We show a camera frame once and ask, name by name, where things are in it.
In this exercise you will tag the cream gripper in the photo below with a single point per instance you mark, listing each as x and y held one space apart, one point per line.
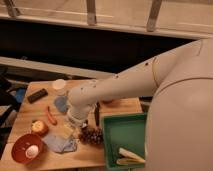
67 131

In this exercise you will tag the blue-grey towel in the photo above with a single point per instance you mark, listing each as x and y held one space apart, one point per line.
58 144

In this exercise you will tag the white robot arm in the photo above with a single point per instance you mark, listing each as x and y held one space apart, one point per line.
179 127

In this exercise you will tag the purple bowl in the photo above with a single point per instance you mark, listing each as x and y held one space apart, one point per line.
107 101

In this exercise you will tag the red bowl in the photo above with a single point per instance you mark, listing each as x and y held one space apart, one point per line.
21 145

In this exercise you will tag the small black white object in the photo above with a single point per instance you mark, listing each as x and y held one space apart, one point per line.
84 125

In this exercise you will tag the orange sausage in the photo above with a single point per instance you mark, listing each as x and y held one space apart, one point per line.
51 119

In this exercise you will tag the red apple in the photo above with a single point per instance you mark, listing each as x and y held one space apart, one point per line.
39 127

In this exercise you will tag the white egg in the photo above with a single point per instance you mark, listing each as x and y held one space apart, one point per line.
32 151

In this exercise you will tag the black remote control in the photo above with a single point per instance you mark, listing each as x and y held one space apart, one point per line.
37 95

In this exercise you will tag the white plastic cup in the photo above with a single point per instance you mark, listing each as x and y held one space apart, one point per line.
59 87

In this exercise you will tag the green plastic tray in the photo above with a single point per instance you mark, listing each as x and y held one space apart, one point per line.
123 131

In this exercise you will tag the lower banana piece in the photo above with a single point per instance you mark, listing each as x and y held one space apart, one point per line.
126 161

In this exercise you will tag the black chair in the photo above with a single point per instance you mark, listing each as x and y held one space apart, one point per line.
11 97

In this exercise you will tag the black handled knife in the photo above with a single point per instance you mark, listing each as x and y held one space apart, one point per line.
97 114

